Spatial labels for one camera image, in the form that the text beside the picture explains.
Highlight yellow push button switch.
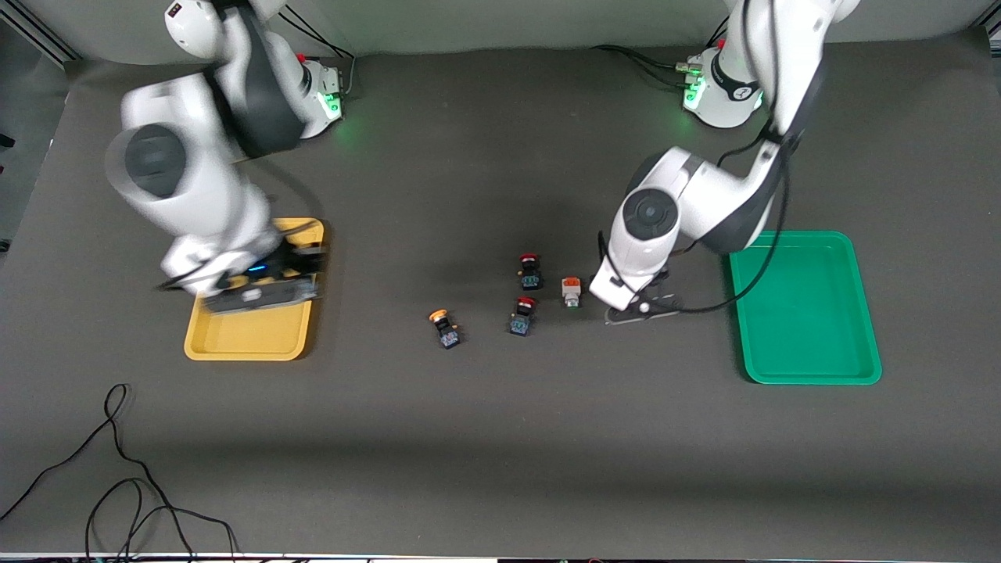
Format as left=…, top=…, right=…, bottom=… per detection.
left=429, top=310, right=462, bottom=350

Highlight yellow plastic tray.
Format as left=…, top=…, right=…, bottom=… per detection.
left=184, top=217, right=325, bottom=362

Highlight green plastic tray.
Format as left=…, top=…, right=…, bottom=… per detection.
left=727, top=230, right=883, bottom=385

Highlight black left arm wrist cable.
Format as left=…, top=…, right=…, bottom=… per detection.
left=598, top=117, right=791, bottom=315

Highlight thin black loose cable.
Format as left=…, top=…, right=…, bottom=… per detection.
left=0, top=383, right=239, bottom=563

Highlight black right arm base cables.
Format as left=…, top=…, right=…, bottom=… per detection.
left=278, top=4, right=357, bottom=101

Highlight black arm base cables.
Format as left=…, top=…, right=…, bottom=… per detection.
left=278, top=4, right=357, bottom=101
left=590, top=43, right=705, bottom=88

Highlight black left arm base cables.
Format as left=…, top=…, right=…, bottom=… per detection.
left=590, top=43, right=705, bottom=88

